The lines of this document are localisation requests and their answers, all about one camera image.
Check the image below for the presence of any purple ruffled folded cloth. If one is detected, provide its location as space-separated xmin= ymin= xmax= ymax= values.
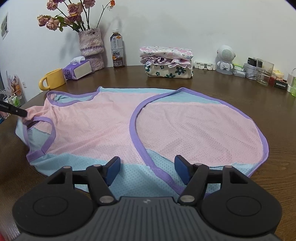
xmin=140 ymin=57 xmax=193 ymax=70

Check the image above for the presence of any purple tissue pack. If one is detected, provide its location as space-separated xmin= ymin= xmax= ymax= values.
xmin=63 ymin=56 xmax=92 ymax=81

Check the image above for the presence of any dried pink roses bouquet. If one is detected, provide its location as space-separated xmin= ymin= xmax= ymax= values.
xmin=37 ymin=0 xmax=116 ymax=33

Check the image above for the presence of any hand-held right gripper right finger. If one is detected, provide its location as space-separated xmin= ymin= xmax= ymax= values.
xmin=174 ymin=155 xmax=249 ymax=205

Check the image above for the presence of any wall poster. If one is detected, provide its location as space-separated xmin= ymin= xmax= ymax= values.
xmin=1 ymin=13 xmax=9 ymax=40

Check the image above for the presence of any colourful shelf clutter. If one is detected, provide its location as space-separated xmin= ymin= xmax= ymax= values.
xmin=0 ymin=71 xmax=23 ymax=118

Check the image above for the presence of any tea bottle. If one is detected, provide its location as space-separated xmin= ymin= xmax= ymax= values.
xmin=110 ymin=29 xmax=126 ymax=69

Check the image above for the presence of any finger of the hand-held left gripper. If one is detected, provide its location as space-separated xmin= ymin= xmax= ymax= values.
xmin=0 ymin=100 xmax=28 ymax=118

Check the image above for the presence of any fuzzy pink vase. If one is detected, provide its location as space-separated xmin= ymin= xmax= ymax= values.
xmin=78 ymin=28 xmax=105 ymax=71

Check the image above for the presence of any grey tin can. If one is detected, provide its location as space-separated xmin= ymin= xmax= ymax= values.
xmin=243 ymin=62 xmax=257 ymax=80

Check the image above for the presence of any white robot speaker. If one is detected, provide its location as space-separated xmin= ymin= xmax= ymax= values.
xmin=216 ymin=44 xmax=236 ymax=75

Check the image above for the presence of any pink blue mesh vest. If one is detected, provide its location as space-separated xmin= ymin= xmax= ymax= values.
xmin=15 ymin=86 xmax=270 ymax=194

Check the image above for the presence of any white charger block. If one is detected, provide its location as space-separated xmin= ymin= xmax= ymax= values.
xmin=287 ymin=68 xmax=296 ymax=93

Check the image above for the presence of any yellow mug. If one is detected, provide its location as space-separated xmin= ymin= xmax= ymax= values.
xmin=38 ymin=68 xmax=66 ymax=91

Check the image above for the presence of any pink floral folded cloth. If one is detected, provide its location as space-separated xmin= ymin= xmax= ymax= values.
xmin=139 ymin=46 xmax=194 ymax=61

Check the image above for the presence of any clear glass cup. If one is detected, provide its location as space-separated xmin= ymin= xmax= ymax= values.
xmin=255 ymin=60 xmax=274 ymax=87

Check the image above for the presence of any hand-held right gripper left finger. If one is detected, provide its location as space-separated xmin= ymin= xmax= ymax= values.
xmin=47 ymin=156 xmax=121 ymax=205

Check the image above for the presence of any black charger plug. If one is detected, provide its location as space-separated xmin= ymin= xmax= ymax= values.
xmin=247 ymin=57 xmax=263 ymax=68

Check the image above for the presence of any red flat box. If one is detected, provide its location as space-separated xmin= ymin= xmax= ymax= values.
xmin=269 ymin=77 xmax=287 ymax=92

